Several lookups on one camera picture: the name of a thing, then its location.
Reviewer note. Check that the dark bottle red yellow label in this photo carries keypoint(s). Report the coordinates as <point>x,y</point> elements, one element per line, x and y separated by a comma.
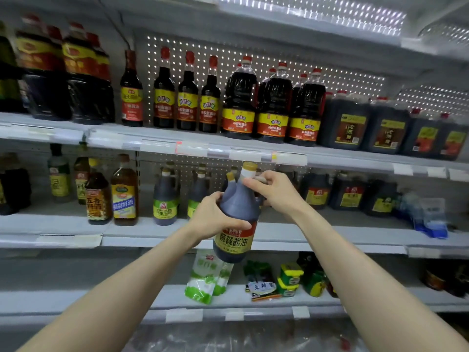
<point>230,176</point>

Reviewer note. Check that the yellow-capped green label bottle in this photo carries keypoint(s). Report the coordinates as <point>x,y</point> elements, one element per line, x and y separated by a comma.
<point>7,69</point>

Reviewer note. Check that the white green bag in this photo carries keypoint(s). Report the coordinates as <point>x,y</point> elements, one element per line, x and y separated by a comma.
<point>223,278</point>
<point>201,286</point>

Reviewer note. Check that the black jug orange label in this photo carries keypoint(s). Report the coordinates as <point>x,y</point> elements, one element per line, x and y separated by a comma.
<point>453,143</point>
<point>423,139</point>

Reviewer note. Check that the red label dark sauce bottle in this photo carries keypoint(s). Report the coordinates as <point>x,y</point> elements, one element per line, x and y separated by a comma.
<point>108,91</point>
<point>55,33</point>

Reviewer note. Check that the pack of clear empty bottles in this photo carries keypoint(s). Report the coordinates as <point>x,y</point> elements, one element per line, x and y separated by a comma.
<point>234,337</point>

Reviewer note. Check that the person's left hand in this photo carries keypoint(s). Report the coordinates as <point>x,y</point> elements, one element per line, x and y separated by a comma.
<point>212,220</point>

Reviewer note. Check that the soy sauce bottle red cap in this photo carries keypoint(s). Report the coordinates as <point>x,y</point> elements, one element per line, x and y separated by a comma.
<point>36,84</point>
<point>80,91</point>

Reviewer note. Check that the dark jug red yellow label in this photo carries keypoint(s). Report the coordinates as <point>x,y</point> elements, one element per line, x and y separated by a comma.
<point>381,203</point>

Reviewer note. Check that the row of dark red-capped bottles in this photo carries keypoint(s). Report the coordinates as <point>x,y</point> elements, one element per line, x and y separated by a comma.
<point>275,117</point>

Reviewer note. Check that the white metal store shelving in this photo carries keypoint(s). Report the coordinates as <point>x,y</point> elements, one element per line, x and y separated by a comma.
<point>352,238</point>

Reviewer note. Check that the amber bottle yellow red label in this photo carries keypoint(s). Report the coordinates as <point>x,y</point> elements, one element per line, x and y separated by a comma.
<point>80,179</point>

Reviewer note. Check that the green packet white blue label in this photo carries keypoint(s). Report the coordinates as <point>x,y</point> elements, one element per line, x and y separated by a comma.
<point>262,289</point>

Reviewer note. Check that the dark bottle orange label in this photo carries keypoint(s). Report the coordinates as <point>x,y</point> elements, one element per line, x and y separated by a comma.
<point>98,201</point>

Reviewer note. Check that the person's right hand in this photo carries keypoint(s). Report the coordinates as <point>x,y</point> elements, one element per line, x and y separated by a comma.
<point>282,194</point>

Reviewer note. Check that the person's right forearm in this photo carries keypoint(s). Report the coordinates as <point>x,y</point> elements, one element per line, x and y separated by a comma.
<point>381,289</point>

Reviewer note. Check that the blue white packages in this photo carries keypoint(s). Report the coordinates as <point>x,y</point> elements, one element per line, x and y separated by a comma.
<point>429,220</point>

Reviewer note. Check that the large amber cooking wine jug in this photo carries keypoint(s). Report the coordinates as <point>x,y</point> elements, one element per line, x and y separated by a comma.
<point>124,201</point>

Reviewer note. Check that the rice vinegar jug green label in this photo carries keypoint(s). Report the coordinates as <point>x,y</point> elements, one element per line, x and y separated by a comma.
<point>196,190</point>

